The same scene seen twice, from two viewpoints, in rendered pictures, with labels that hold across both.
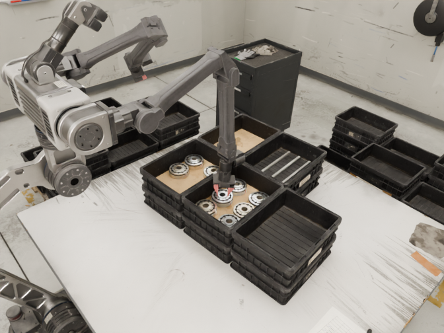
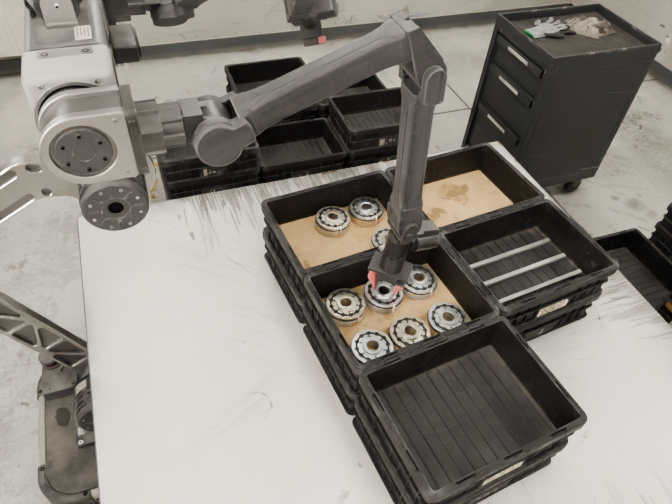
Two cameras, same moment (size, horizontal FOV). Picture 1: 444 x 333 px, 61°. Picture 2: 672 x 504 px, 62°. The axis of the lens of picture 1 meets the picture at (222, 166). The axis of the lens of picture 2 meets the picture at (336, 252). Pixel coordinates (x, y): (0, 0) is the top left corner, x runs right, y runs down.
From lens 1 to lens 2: 49 cm
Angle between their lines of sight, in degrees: 17
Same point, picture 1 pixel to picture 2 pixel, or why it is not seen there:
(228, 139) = (405, 201)
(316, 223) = (538, 404)
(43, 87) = (50, 33)
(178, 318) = (228, 483)
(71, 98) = (75, 66)
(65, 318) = not seen: hidden behind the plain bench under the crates
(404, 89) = not seen: outside the picture
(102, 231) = (182, 286)
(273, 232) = (447, 394)
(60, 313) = not seen: hidden behind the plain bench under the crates
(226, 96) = (412, 121)
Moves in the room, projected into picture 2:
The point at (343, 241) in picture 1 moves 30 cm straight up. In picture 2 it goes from (585, 448) to (642, 385)
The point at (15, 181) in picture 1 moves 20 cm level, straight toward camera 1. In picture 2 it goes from (26, 182) to (10, 247)
